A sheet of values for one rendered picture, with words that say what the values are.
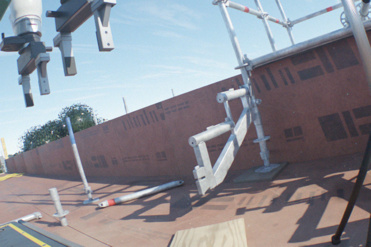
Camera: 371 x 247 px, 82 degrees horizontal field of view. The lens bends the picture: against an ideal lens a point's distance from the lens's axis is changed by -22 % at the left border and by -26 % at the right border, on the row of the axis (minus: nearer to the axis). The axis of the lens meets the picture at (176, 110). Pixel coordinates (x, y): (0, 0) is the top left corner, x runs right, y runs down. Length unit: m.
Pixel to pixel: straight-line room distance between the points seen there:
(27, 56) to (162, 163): 2.10
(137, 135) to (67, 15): 2.38
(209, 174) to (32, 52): 0.96
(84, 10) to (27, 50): 0.28
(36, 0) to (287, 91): 1.53
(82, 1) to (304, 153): 1.64
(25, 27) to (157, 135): 2.03
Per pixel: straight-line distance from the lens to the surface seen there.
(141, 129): 2.76
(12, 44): 0.77
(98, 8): 0.49
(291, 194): 1.35
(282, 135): 1.87
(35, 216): 2.28
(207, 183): 1.29
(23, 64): 0.79
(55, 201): 1.82
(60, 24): 0.58
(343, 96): 1.71
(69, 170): 5.02
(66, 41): 0.60
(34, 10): 0.82
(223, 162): 1.39
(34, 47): 0.74
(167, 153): 2.56
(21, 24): 0.80
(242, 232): 1.05
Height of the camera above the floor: 0.51
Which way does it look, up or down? 2 degrees up
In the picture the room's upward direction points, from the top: 15 degrees counter-clockwise
